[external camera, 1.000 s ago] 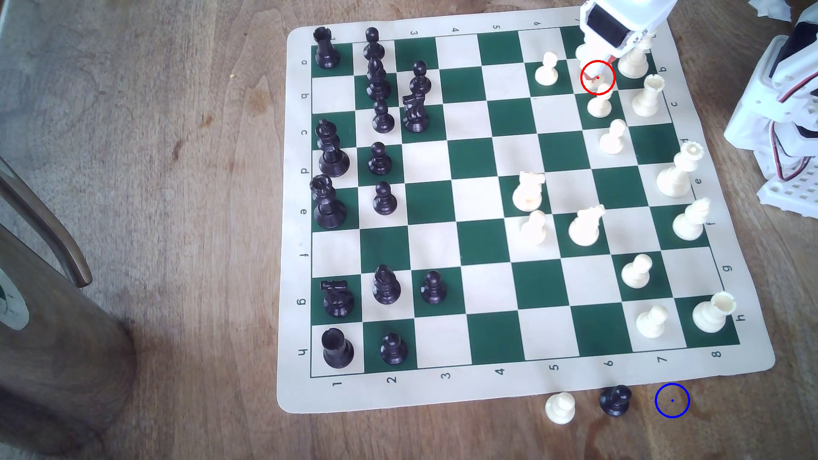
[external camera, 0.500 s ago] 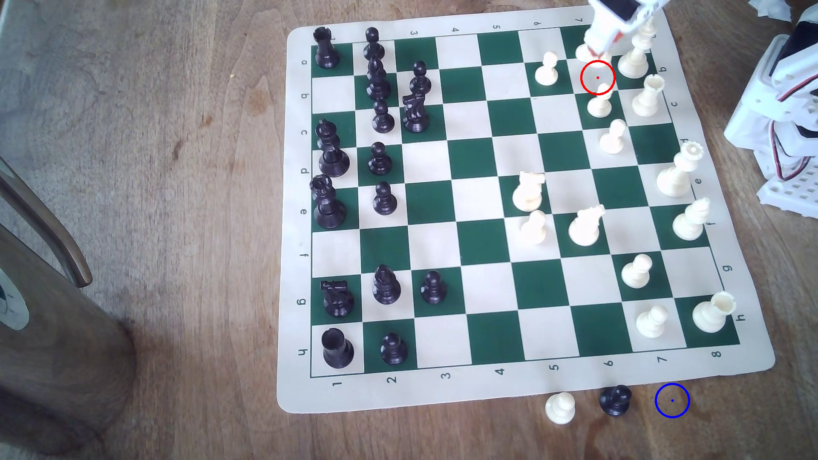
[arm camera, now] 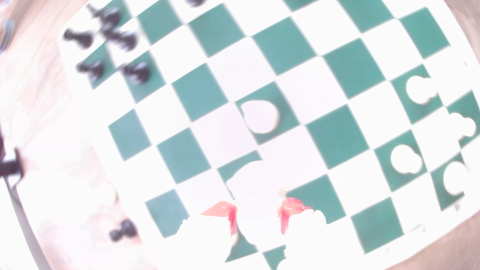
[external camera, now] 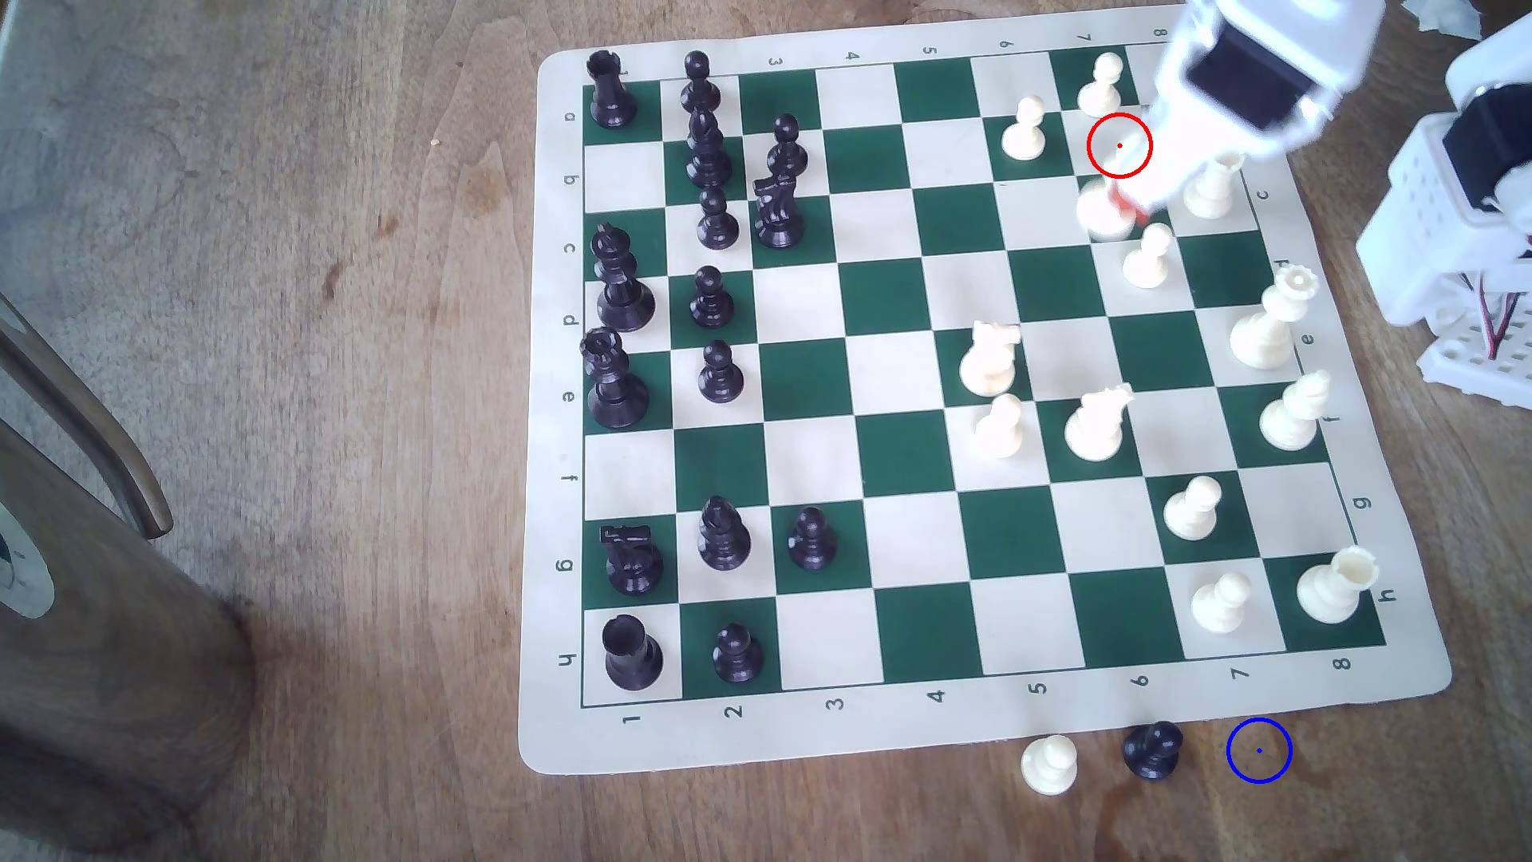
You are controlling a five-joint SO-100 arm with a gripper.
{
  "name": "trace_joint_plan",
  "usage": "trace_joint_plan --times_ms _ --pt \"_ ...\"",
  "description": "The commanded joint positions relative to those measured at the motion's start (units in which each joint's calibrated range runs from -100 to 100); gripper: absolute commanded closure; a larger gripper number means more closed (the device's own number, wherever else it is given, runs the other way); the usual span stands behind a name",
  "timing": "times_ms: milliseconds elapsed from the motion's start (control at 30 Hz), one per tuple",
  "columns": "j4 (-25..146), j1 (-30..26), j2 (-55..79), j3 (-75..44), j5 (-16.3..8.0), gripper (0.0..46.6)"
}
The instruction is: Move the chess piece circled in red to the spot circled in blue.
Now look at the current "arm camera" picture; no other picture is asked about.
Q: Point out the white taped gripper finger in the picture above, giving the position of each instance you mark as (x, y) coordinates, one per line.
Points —
(202, 243)
(307, 240)

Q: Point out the white chess bishop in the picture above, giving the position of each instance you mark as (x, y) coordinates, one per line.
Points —
(258, 187)

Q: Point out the black chess pawn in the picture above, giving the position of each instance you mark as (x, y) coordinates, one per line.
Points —
(93, 69)
(125, 228)
(137, 72)
(195, 2)

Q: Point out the green and cream chess mat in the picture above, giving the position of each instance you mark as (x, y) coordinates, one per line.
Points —
(337, 135)

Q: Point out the white chess pawn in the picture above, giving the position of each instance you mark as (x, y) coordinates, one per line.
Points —
(405, 159)
(464, 126)
(419, 90)

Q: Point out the white chess knight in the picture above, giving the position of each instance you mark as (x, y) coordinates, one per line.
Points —
(260, 117)

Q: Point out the white chess king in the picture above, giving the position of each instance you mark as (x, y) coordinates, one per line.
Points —
(455, 179)

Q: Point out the black chess bishop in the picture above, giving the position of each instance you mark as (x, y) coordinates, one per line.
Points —
(124, 39)

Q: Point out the black chess rook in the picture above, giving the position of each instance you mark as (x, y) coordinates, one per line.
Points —
(80, 38)

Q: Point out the black chess knight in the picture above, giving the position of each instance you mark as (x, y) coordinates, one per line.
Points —
(108, 17)

